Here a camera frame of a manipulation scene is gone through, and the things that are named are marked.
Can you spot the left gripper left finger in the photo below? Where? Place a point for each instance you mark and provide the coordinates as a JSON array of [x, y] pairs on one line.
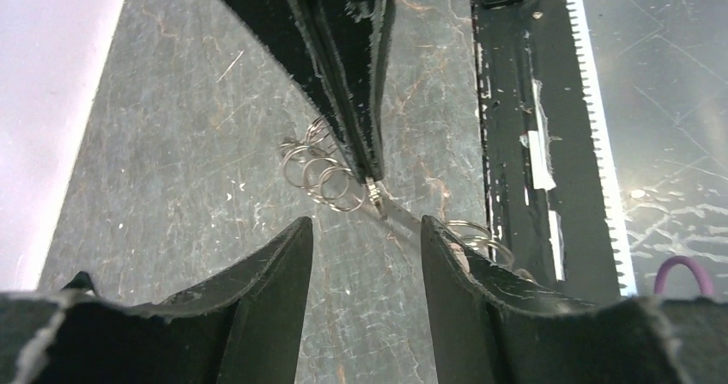
[[242, 325]]

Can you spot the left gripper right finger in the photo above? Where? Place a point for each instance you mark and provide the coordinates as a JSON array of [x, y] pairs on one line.
[[490, 326]]

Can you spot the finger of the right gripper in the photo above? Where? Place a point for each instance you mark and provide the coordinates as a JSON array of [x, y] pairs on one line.
[[349, 41], [278, 25]]

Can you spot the metal key organizer plate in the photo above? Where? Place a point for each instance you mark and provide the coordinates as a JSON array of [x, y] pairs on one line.
[[313, 165]]

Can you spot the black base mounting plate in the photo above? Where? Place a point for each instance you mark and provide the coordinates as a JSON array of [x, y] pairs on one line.
[[543, 194]]

